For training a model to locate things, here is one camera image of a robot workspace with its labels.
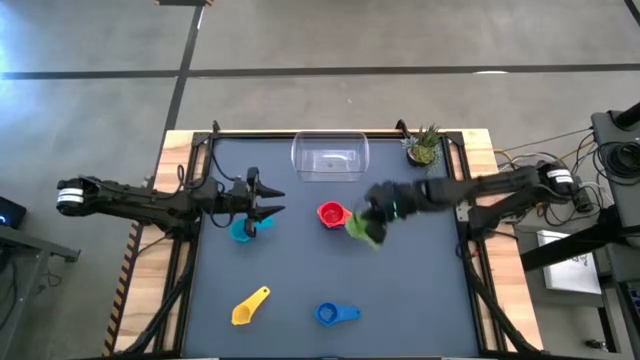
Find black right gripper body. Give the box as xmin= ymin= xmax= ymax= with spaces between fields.
xmin=367 ymin=179 xmax=421 ymax=221

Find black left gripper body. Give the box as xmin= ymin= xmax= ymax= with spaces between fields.
xmin=214 ymin=167 xmax=261 ymax=239

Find green measuring cup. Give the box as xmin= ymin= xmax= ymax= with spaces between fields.
xmin=343 ymin=209 xmax=382 ymax=250

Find teal measuring cup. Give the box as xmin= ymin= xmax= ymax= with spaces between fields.
xmin=229 ymin=215 xmax=276 ymax=245

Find red measuring cup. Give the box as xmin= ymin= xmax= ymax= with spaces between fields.
xmin=316 ymin=200 xmax=353 ymax=231

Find blue measuring cup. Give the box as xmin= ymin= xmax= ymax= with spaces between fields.
xmin=314 ymin=301 xmax=363 ymax=328

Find yellow measuring cup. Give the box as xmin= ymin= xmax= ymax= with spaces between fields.
xmin=230 ymin=285 xmax=272 ymax=327

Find clear plastic basket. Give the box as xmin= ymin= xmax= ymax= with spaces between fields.
xmin=290 ymin=130 xmax=371 ymax=183

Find potted succulent plant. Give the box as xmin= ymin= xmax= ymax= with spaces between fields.
xmin=400 ymin=123 xmax=444 ymax=170

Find yellow black hazard tape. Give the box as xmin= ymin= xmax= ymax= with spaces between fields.
xmin=102 ymin=222 xmax=145 ymax=357

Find black diagonal stand beam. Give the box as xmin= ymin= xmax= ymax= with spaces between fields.
xmin=519 ymin=212 xmax=640 ymax=272

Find white board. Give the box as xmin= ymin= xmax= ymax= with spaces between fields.
xmin=536 ymin=228 xmax=603 ymax=296

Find grey metal stand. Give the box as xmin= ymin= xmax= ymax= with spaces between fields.
xmin=0 ymin=224 xmax=81 ymax=354

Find black equipment cart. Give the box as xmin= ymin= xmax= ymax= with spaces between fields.
xmin=589 ymin=102 xmax=640 ymax=241

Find black device with blue light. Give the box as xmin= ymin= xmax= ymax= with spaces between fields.
xmin=0 ymin=195 xmax=28 ymax=230

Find black aluminium table frame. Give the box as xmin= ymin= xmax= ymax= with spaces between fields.
xmin=119 ymin=118 xmax=544 ymax=359

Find tangled black cables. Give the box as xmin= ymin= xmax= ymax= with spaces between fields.
xmin=537 ymin=189 xmax=609 ymax=229

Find coiled black cable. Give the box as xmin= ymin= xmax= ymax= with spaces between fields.
xmin=597 ymin=141 xmax=640 ymax=180

